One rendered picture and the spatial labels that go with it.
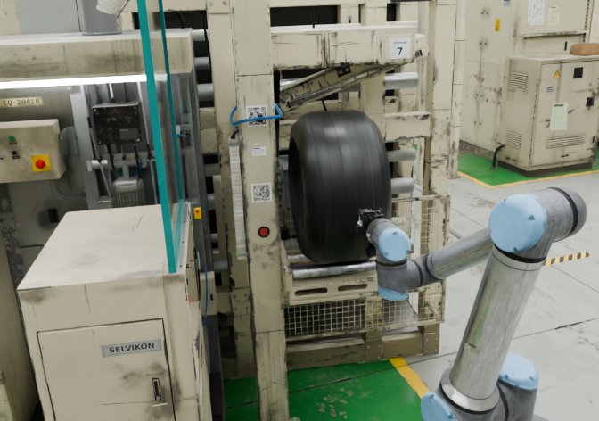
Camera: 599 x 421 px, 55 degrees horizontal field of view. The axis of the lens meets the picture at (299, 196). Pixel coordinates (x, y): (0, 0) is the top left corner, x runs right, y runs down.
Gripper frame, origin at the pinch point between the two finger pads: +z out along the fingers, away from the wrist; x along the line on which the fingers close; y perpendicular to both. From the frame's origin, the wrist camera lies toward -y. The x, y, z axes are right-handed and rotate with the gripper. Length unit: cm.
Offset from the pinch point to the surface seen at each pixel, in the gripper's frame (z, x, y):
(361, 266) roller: 18.5, -3.4, -22.4
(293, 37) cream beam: 41, 15, 66
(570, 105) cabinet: 376, -326, 5
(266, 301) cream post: 28, 34, -36
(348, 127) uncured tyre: 14.3, 0.9, 32.3
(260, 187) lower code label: 21.9, 33.4, 11.2
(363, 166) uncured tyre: 3.5, -1.4, 19.3
